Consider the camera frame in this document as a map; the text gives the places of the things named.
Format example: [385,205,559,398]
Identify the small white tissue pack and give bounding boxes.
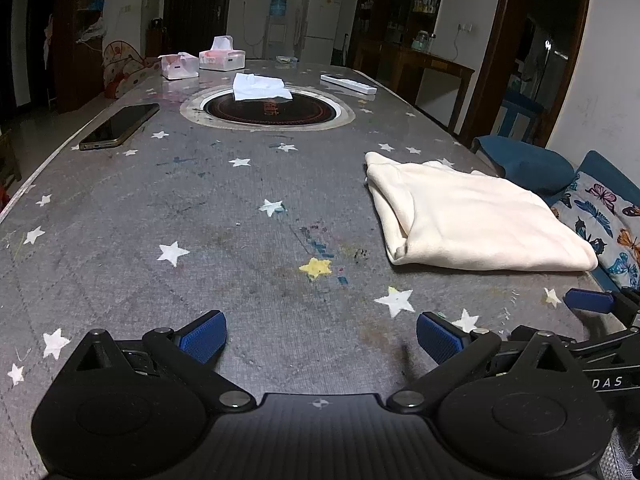
[158,52,200,81]

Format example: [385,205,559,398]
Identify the dark smartphone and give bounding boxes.
[78,103,160,151]

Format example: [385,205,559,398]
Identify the dark wooden door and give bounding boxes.
[164,0,236,58]

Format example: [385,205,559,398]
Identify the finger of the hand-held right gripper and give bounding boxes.
[562,288,640,328]
[509,325,640,361]

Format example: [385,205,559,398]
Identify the round built-in induction cooker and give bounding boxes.
[180,86,356,131]

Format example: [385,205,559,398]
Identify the water dispenser with blue bottle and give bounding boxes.
[264,0,291,59]

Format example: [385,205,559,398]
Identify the covered floor fan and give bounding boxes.
[102,40,161,100]

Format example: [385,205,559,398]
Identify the wooden shelf beside archway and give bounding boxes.
[55,0,108,111]

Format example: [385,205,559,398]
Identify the white refrigerator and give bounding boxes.
[302,0,344,65]

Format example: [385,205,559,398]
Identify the white remote control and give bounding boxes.
[320,74,378,95]

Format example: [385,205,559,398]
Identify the blue wooden chair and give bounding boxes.
[492,95,543,138]

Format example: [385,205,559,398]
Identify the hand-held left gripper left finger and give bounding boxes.
[72,310,257,413]

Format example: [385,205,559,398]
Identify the white tissue sheet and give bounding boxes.
[232,72,294,102]

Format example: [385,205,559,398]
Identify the pink tissue box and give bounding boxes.
[199,36,246,71]

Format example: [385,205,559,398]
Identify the dark wooden side table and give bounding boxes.
[350,40,476,136]

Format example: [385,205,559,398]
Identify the cream garment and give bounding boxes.
[364,151,599,272]

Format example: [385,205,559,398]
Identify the grey star tablecloth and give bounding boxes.
[0,58,621,480]

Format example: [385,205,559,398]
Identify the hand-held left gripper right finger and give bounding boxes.
[387,311,576,413]

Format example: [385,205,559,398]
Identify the butterfly print cushion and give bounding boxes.
[550,171,640,291]

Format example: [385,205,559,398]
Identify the tall wooden shelf cabinet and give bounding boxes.
[352,0,448,68]

